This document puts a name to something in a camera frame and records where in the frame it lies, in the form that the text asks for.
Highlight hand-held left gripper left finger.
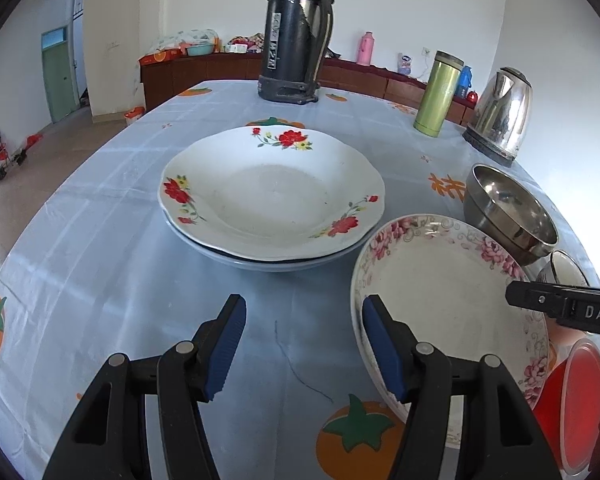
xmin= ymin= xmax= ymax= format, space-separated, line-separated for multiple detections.
xmin=42 ymin=294 xmax=247 ymax=480

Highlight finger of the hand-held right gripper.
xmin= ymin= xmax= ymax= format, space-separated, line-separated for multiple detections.
xmin=505 ymin=280 xmax=600 ymax=337

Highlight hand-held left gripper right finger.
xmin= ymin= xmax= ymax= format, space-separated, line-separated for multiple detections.
xmin=361 ymin=294 xmax=563 ymax=480

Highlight white enamel bowl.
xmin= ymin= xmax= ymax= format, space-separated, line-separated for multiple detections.
xmin=534 ymin=249 xmax=592 ymax=291

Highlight pink floral rimmed plate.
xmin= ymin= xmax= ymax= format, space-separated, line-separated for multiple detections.
xmin=350 ymin=214 xmax=551 ymax=450

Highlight red plastic bowl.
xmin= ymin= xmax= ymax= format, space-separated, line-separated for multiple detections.
xmin=530 ymin=337 xmax=600 ymax=476

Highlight pink plastic bowl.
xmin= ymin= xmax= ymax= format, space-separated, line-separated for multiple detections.
xmin=560 ymin=338 xmax=600 ymax=476

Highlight stainless steel bowl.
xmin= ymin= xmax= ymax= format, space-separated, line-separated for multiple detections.
xmin=462 ymin=163 xmax=559 ymax=266

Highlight white plate with red flowers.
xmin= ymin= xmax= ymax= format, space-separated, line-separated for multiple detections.
xmin=158 ymin=126 xmax=386 ymax=262

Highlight plain white plate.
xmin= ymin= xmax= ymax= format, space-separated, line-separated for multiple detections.
xmin=163 ymin=210 xmax=381 ymax=273

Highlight light blue printed tablecloth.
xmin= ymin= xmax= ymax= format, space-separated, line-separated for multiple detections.
xmin=0 ymin=79 xmax=600 ymax=480

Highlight stainless steel electric kettle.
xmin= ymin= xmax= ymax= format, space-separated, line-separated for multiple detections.
xmin=462 ymin=66 xmax=534 ymax=167

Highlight green tumbler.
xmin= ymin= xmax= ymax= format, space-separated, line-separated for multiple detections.
xmin=413 ymin=50 xmax=465 ymax=138

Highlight brown wooden cabinet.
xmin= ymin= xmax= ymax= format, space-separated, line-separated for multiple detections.
xmin=140 ymin=52 xmax=481 ymax=126

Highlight pink thermos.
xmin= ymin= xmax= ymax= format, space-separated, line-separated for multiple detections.
xmin=356 ymin=31 xmax=374 ymax=66

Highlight orange printed box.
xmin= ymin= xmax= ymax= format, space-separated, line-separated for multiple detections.
xmin=139 ymin=46 xmax=188 ymax=65

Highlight floral cloth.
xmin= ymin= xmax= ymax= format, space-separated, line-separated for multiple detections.
xmin=227 ymin=34 xmax=266 ymax=54

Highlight floral mesh food cover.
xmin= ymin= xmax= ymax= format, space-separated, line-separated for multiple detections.
xmin=147 ymin=28 xmax=221 ymax=53

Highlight green door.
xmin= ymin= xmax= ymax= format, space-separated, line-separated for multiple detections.
xmin=41 ymin=26 xmax=79 ymax=123

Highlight black vacuum flask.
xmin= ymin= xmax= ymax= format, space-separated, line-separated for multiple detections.
xmin=257 ymin=0 xmax=337 ymax=106

